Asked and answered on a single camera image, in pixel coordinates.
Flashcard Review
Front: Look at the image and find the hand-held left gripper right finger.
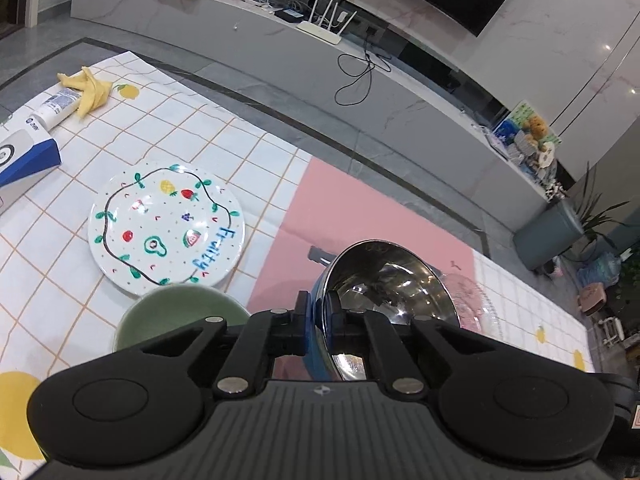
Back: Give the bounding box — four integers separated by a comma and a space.
326, 292, 501, 395

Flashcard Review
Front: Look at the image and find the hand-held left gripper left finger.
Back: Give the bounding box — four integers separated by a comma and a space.
140, 291, 313, 394

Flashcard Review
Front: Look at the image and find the blue steel bowl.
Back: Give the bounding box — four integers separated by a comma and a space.
311, 240, 461, 382

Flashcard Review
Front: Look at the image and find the green bowl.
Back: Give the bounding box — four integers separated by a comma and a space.
110, 284, 251, 356

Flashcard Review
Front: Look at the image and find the white fruit print plate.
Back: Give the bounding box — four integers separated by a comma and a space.
87, 162, 247, 297

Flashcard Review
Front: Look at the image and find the small white stool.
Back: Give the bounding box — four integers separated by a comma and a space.
600, 316, 626, 347

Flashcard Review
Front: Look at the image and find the pink box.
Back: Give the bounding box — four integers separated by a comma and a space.
575, 282, 608, 317

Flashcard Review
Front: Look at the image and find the blue plastic bag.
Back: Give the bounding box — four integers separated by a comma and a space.
577, 252, 623, 291

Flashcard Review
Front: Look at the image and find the clear glass plate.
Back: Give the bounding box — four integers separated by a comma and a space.
447, 272, 501, 335

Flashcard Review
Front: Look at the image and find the lemon print checked tablecloth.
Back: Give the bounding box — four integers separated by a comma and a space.
0, 50, 601, 466

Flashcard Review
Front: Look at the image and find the green floor plant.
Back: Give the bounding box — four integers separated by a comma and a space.
570, 162, 640, 261

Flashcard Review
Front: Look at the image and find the brown stuffed bear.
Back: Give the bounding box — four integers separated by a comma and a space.
522, 115, 548, 153

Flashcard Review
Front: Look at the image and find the green card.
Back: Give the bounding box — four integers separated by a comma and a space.
507, 101, 563, 146

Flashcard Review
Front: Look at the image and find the white router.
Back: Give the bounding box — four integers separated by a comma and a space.
296, 0, 358, 43

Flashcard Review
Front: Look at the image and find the grey marble tv cabinet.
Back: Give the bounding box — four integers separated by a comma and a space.
70, 0, 566, 233

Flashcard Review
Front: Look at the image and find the yellow cloth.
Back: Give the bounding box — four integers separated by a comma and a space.
56, 66, 112, 120

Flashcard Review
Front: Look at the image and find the blue and white box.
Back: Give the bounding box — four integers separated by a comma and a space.
0, 127, 63, 188

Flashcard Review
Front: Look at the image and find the white tube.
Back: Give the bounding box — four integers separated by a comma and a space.
25, 87, 83, 131

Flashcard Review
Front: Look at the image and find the black cable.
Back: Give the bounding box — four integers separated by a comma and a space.
335, 35, 393, 106

